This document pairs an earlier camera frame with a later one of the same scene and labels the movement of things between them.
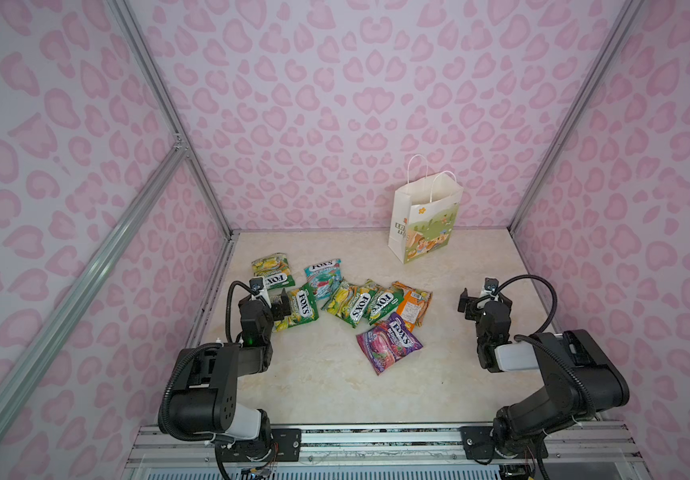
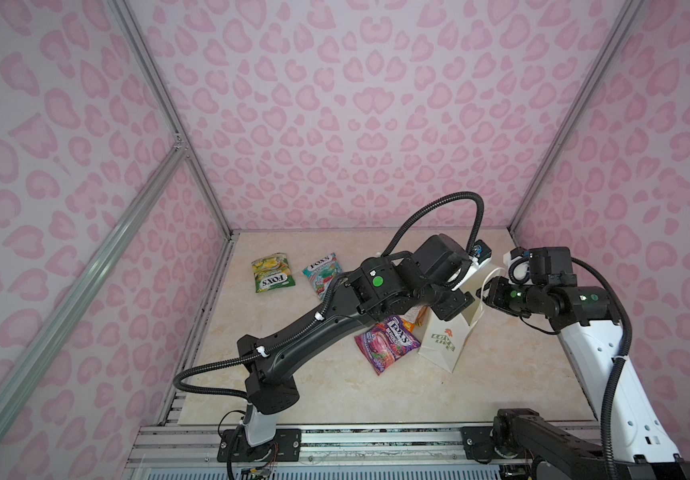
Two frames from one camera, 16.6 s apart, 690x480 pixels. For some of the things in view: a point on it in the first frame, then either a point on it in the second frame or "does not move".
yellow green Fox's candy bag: x=275 y=269 does not move
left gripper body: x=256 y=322 → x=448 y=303
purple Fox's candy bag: x=388 y=342 does not move
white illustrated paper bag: x=424 y=212 → x=442 y=342
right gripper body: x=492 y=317 → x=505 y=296
